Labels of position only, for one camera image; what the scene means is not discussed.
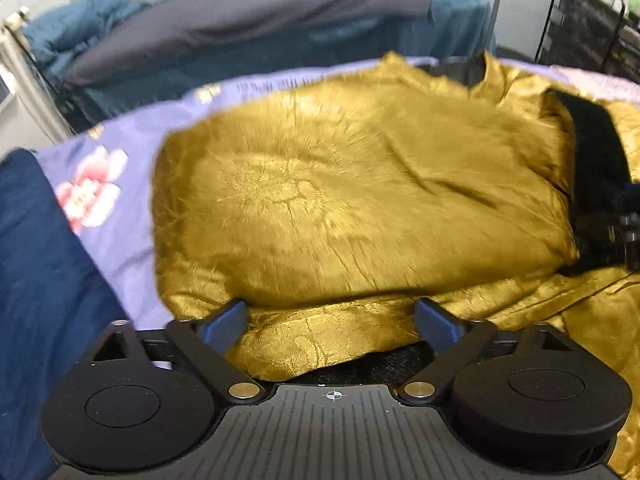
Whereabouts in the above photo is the blue duvet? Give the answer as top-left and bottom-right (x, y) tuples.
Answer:
(22, 0), (150, 87)

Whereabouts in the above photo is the golden satin garment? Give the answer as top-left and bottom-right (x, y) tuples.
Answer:
(150, 50), (640, 480)

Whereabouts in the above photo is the navy blue folded garment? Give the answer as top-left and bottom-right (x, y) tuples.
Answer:
(0, 150), (125, 479)

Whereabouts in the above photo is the teal bed skirt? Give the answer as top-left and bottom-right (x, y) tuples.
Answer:
(65, 0), (495, 125)

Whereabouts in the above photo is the black wire rack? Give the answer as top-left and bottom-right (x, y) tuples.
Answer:
(535, 0), (639, 82)

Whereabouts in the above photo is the lavender floral bed sheet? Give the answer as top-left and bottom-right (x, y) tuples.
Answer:
(36, 60), (629, 330)

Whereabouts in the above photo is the black quilted garment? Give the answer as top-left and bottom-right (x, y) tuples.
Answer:
(429, 54), (640, 276)

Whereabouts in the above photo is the grey mattress cover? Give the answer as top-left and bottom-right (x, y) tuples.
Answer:
(64, 0), (432, 87)

